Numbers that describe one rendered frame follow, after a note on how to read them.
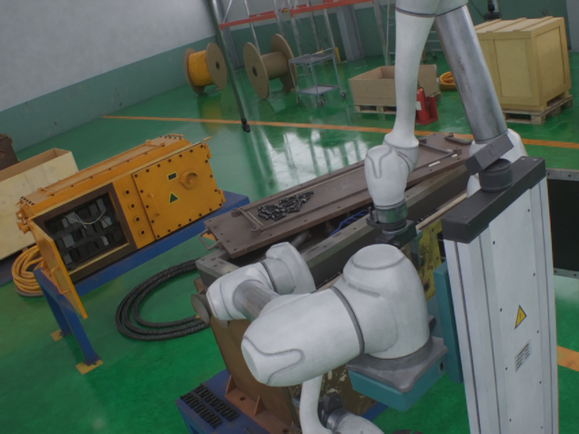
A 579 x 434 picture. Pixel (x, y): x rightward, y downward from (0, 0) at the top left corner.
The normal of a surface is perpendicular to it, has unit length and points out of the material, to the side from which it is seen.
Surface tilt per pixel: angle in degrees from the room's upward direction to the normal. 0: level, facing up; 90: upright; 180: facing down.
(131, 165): 90
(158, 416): 0
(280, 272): 53
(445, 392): 0
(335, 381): 90
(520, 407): 90
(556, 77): 90
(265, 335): 36
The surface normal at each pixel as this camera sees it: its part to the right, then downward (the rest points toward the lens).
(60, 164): 0.62, 0.16
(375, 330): 0.30, 0.25
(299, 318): -0.10, -0.68
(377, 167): -0.40, 0.24
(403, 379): -0.23, -0.80
